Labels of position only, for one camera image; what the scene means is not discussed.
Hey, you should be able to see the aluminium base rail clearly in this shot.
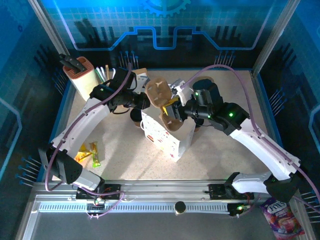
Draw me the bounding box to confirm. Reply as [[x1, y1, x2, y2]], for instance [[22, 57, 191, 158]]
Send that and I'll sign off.
[[32, 181, 300, 202]]

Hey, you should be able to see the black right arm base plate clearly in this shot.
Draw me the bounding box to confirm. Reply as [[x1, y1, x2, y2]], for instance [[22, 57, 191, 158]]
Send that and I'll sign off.
[[208, 183, 255, 201]]

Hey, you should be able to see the yellow snack packet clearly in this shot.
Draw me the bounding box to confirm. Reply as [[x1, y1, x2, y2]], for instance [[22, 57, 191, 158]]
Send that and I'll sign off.
[[74, 142, 94, 163]]

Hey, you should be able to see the white knife block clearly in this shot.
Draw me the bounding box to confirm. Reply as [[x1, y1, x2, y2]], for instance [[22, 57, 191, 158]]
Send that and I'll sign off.
[[62, 56, 101, 103]]

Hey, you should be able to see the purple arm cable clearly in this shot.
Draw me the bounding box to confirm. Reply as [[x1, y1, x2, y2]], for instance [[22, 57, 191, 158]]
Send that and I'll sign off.
[[44, 63, 133, 219], [182, 64, 320, 218]]

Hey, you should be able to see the black round knob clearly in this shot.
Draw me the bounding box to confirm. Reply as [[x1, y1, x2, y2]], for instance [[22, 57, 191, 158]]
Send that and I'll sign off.
[[173, 200, 187, 216]]

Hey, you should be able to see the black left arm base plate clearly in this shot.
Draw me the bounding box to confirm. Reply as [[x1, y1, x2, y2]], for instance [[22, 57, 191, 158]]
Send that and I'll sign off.
[[75, 184, 123, 201]]

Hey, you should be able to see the white slotted cable duct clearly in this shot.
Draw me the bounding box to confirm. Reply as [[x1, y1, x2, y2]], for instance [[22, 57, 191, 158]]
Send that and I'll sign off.
[[38, 201, 231, 214]]

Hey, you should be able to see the aluminium frame post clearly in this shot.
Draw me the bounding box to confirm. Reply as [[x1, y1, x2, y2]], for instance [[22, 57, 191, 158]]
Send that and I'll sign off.
[[251, 0, 302, 75], [26, 0, 70, 56]]

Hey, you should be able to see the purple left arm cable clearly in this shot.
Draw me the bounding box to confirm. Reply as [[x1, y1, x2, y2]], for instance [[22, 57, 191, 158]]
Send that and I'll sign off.
[[44, 63, 133, 219]]

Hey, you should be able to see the white printed paper gift bag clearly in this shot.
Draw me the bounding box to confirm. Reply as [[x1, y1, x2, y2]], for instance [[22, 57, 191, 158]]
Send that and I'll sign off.
[[140, 111, 197, 163]]

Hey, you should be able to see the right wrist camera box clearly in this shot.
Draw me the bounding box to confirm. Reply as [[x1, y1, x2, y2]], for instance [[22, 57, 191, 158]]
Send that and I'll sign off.
[[171, 79, 194, 107]]

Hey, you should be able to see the purple Fox's candy bag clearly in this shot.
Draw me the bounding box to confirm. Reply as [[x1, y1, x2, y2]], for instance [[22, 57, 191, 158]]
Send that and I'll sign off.
[[259, 197, 306, 240]]

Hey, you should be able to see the black-handled knife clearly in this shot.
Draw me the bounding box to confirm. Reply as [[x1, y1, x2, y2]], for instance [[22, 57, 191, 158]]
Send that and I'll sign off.
[[59, 59, 82, 75], [60, 53, 87, 72]]

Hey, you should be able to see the green wrapped straw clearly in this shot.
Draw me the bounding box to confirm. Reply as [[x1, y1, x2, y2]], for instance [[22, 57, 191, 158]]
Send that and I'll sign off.
[[95, 69, 106, 83]]

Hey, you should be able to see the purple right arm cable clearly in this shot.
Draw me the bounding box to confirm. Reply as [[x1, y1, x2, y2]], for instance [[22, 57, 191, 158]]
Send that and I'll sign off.
[[182, 64, 320, 218]]

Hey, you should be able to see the small black controller box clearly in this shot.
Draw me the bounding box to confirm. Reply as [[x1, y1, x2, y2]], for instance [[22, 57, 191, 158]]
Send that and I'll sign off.
[[228, 202, 245, 217], [92, 196, 106, 208]]

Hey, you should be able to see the pulp two-cup carrier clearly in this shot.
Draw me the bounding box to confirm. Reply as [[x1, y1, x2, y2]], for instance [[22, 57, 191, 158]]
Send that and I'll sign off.
[[145, 76, 185, 133]]

